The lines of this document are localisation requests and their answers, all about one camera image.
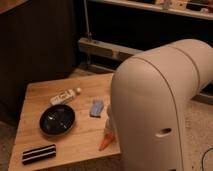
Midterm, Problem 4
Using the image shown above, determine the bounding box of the black bowl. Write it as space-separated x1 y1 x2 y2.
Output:
39 104 76 136

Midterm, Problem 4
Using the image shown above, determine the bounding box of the black white striped block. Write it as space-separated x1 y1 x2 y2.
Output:
22 144 56 165

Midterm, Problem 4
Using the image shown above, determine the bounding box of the white tube bottle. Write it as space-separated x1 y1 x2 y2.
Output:
50 88 81 105

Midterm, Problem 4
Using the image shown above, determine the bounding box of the orange pepper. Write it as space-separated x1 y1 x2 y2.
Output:
99 133 115 151

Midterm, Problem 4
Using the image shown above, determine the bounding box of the black cable on floor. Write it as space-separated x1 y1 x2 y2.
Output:
200 147 213 171

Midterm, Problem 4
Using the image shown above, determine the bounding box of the long shelf bench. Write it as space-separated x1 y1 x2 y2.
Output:
78 37 213 105

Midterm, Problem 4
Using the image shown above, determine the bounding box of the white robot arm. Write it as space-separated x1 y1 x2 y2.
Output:
110 39 213 171

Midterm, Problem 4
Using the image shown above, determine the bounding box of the wooden table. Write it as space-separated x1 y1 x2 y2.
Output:
8 74 120 171

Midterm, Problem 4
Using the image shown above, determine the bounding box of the metal pole stand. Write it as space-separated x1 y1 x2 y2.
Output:
83 0 92 41

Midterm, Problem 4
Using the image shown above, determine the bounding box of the upper shelf with items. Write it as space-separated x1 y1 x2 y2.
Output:
89 0 213 21

